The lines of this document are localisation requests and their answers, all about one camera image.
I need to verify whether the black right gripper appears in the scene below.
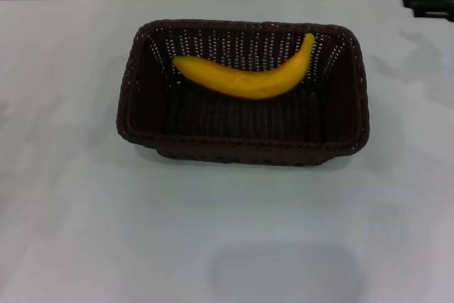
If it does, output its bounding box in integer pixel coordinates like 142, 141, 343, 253
401, 0, 454, 21

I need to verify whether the yellow plastic banana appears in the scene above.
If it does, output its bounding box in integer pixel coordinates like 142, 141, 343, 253
172, 33, 316, 100

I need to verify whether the black woven plastic basket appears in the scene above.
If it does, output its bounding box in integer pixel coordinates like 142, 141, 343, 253
115, 18, 372, 166

